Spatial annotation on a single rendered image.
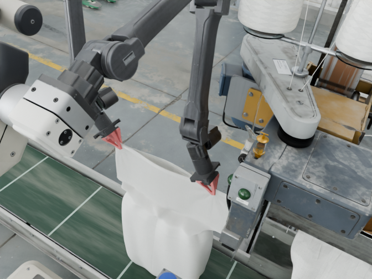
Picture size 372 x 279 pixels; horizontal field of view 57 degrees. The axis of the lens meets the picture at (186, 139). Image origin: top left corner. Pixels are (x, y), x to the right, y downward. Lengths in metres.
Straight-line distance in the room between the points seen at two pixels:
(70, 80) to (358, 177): 0.66
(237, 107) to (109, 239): 0.95
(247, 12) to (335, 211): 0.53
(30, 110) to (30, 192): 1.41
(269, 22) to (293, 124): 0.27
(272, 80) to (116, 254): 1.14
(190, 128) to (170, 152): 1.76
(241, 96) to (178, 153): 1.63
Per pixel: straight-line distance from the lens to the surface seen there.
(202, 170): 1.08
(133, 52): 0.74
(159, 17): 0.83
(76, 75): 0.69
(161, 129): 2.99
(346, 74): 1.19
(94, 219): 1.87
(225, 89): 1.22
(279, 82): 0.97
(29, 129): 0.66
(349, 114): 1.10
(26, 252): 2.29
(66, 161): 2.17
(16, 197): 2.05
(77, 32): 1.26
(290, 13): 0.95
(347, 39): 0.93
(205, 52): 0.98
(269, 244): 1.60
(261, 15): 0.94
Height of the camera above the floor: 1.87
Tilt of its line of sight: 40 degrees down
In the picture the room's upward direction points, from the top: 7 degrees clockwise
